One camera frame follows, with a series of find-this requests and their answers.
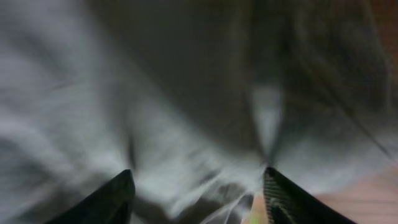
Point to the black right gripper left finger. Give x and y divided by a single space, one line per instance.
109 204

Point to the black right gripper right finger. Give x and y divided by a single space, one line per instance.
287 203

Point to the grey shorts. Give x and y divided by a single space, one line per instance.
196 98

